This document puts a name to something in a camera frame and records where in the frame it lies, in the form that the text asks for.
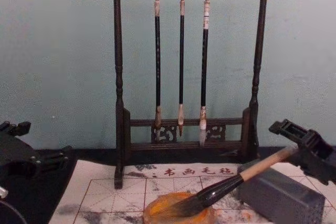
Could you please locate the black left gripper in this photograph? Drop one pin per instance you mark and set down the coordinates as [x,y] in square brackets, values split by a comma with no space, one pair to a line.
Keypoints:
[15,148]

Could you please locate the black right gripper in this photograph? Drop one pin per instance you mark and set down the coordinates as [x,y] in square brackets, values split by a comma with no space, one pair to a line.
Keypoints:
[324,150]

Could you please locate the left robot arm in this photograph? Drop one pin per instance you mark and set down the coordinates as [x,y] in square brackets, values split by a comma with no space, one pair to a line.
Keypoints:
[9,212]

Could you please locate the black table cloth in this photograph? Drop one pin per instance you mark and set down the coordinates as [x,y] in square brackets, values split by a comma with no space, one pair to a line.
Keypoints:
[39,195]

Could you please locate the grey stone block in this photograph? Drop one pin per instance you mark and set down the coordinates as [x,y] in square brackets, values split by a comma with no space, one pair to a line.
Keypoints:
[281,197]

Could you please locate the white felt mat, red grid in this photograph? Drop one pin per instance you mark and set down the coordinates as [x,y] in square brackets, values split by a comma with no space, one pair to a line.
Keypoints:
[105,195]

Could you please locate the dark wooden brush rack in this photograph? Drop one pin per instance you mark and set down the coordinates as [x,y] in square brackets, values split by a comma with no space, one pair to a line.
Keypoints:
[118,77]

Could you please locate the black brush with white tip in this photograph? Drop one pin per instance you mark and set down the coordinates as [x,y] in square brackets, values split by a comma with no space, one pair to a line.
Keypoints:
[205,64]

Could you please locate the orange ink dish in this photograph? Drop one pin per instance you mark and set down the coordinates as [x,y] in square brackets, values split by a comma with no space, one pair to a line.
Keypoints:
[162,204]

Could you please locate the thin black brush, dark tip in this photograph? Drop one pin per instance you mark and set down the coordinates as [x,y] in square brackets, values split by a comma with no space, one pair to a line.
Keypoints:
[181,64]

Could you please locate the black brush with brown tip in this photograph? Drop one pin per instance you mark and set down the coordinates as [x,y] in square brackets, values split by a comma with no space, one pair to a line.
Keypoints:
[157,64]

